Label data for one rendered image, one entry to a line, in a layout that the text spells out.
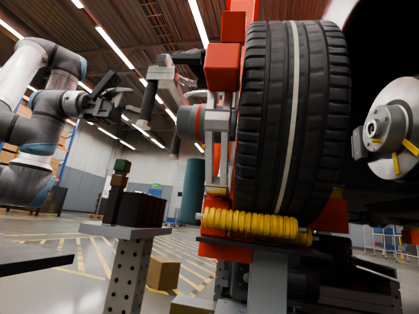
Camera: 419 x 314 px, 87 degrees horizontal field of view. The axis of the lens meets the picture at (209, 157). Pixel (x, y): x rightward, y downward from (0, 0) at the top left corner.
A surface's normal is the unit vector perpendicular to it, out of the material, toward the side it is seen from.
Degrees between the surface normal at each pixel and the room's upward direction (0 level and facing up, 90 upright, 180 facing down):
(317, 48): 81
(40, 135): 90
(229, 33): 125
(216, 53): 90
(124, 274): 90
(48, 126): 89
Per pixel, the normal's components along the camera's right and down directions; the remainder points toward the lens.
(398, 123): -0.15, -0.04
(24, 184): 0.63, -0.11
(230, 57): -0.12, -0.29
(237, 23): -0.17, 0.31
